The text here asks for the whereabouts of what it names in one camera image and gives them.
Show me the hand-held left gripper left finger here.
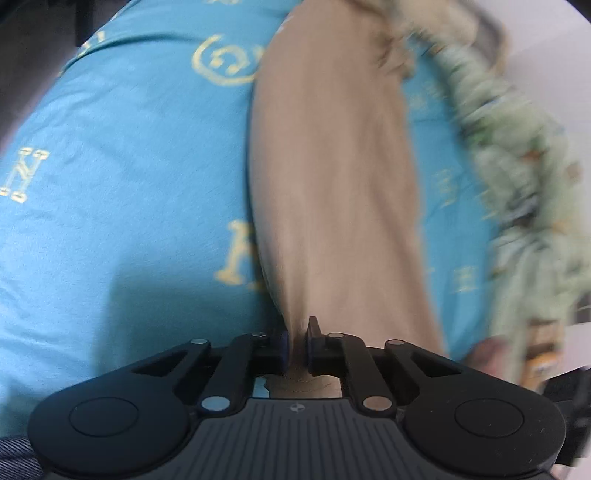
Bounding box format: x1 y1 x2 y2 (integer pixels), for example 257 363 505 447
111 330 291 414

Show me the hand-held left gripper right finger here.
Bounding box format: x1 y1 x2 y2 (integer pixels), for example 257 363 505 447
305 316 462 414

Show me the tan printed shirt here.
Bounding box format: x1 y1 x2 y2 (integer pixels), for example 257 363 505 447
247 0 448 400

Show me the person's right hand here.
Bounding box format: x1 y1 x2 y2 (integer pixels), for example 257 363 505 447
465 337 514 377

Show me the green printed fleece blanket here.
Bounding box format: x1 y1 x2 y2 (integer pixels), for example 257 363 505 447
379 0 583 386

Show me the teal printed bed sheet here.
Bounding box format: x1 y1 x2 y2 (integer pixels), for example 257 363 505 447
0 0 509 411

